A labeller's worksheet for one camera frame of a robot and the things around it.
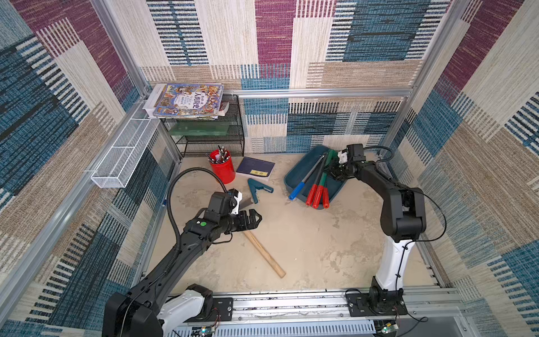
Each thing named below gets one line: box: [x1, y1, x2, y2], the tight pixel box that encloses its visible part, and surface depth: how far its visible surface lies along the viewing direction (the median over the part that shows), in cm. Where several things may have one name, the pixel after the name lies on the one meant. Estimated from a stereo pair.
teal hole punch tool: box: [247, 178, 275, 204], surface depth 107 cm
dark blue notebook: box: [235, 155, 276, 182], surface depth 114 cm
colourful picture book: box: [152, 83, 224, 119], surface depth 81 cm
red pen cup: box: [209, 149, 236, 185], surface depth 111 cm
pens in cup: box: [204, 144, 231, 164], surface depth 101 cm
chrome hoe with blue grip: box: [288, 154, 325, 201], surface depth 99 cm
